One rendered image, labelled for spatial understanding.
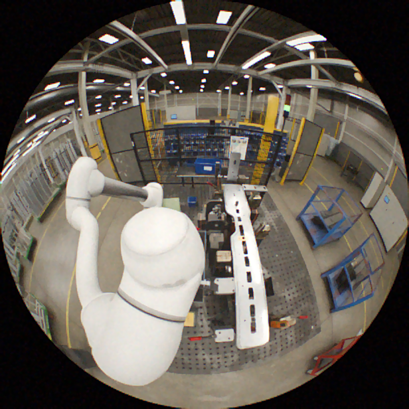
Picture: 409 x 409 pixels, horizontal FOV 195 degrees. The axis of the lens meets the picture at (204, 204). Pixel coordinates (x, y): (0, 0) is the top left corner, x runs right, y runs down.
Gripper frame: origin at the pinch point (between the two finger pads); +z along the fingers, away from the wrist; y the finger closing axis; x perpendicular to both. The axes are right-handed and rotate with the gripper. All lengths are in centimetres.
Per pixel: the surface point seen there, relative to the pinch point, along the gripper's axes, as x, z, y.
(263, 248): 47, 52, 57
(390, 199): 171, -43, 797
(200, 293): -2.0, 6.2, 4.0
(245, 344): -29.0, 22.1, 31.9
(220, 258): 19.0, 14.1, 11.6
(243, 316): -11.7, 22.1, 28.3
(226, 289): 2.2, 11.1, 15.5
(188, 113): 701, -30, -202
